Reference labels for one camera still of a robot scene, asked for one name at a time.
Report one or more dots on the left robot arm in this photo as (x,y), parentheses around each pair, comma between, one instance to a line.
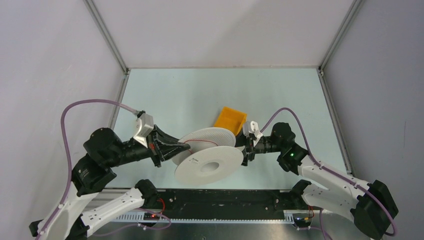
(90,175)

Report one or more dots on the controller board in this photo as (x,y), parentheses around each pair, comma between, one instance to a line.
(302,222)
(151,216)

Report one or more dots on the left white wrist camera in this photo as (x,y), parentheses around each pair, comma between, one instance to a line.
(144,125)

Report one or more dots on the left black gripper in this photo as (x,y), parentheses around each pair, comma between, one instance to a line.
(166,151)

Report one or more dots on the aluminium frame post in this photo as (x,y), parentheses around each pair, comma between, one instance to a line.
(104,31)
(341,32)

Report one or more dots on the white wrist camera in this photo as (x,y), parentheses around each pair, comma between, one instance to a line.
(144,125)
(251,131)

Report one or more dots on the white perforated cable spool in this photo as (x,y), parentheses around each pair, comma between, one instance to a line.
(211,158)

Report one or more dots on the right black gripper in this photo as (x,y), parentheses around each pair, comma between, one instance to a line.
(249,151)

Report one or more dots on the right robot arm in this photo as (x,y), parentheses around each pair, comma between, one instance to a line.
(370,206)

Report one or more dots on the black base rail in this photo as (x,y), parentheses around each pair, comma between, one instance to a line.
(221,204)

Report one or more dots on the aluminium frame post right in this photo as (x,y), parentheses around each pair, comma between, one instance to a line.
(341,32)

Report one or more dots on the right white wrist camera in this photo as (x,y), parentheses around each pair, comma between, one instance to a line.
(251,131)

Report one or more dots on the right controller board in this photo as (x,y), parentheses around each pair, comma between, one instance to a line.
(302,222)

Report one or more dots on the aluminium frame post left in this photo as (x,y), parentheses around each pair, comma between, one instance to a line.
(104,31)

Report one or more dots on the left controller board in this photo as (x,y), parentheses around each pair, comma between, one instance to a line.
(151,216)

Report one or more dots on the orange plastic bin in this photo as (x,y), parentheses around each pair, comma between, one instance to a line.
(231,120)

